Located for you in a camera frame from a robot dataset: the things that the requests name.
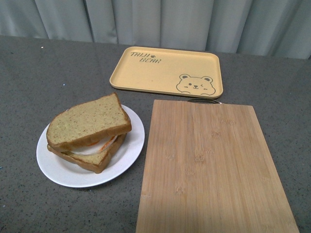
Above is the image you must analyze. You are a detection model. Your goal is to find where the white round plate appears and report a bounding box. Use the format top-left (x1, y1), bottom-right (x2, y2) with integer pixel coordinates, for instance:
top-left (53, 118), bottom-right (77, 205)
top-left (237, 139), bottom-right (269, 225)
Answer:
top-left (36, 105), bottom-right (145, 188)

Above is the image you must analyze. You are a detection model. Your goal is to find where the bread slice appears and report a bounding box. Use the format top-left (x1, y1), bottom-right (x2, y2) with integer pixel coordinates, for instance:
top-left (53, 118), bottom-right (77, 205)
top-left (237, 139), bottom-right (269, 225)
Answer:
top-left (47, 133), bottom-right (127, 174)
top-left (46, 92), bottom-right (132, 152)

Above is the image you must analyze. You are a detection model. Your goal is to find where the egg and tomato filling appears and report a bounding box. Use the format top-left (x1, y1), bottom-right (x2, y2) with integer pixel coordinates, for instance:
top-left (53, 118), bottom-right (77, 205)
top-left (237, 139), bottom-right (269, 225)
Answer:
top-left (70, 136), bottom-right (117, 156)

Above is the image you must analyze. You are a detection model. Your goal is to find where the yellow bear tray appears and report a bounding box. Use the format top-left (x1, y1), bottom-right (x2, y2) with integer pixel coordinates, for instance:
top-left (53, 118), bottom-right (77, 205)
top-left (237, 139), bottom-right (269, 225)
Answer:
top-left (110, 47), bottom-right (223, 99)

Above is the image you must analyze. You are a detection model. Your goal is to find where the wooden cutting board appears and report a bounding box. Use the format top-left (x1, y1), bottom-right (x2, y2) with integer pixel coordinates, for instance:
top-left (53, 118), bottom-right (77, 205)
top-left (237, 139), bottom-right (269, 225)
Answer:
top-left (136, 100), bottom-right (298, 233)

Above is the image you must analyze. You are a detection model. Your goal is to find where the grey curtain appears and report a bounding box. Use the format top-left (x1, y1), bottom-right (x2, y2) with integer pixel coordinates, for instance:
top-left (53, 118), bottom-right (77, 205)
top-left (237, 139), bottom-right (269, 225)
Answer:
top-left (0, 0), bottom-right (311, 59)

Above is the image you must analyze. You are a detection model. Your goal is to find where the metal cutting board handle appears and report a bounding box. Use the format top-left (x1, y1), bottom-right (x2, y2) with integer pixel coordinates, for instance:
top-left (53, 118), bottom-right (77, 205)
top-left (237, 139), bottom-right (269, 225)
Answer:
top-left (188, 98), bottom-right (222, 104)

